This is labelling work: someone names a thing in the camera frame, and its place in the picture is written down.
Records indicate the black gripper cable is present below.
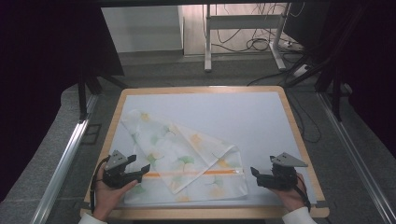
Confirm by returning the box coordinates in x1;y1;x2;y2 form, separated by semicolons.
295;172;312;213
89;155;112;215

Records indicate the black metal stand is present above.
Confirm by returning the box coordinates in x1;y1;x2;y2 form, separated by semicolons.
283;3;368;123
75;60;129;123

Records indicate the aluminium rail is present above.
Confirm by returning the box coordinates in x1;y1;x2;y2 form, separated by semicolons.
317;91;396;224
29;92;100;224

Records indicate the tangle of black floor cables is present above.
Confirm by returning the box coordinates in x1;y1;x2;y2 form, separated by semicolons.
214;2;307;54

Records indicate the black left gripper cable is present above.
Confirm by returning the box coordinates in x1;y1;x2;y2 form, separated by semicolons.
89;155;112;215

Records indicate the wooden table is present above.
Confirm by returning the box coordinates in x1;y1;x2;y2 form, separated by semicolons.
79;85;331;220

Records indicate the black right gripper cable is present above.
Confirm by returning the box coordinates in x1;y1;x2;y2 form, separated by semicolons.
295;172;312;213

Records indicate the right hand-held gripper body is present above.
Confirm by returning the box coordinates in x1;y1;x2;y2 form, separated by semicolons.
257;151;309;191

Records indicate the black floor cable loop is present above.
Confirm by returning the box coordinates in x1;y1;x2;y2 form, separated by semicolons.
287;92;322;145

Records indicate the white metal stand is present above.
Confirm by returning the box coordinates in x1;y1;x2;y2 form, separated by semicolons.
203;3;288;74

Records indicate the white power strip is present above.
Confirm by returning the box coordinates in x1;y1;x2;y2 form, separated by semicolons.
291;63;313;78
278;39;305;52

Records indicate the dark curtain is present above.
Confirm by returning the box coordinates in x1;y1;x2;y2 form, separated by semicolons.
281;0;396;158
0;0;126;203

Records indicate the white table mat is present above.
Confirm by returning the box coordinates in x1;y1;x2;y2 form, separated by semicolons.
106;91;318;209

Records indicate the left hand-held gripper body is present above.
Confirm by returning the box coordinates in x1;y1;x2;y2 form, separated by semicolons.
102;149;140;189

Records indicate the person's left hand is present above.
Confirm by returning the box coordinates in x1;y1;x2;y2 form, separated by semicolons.
92;169;139;222

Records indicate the white panel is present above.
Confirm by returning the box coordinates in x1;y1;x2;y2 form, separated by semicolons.
100;5;185;54

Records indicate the person's right hand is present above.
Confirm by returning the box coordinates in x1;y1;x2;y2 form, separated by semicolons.
268;173;308;214

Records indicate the leaf print pillowcase orange zipper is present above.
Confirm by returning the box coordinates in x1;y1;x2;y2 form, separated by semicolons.
120;108;249;205

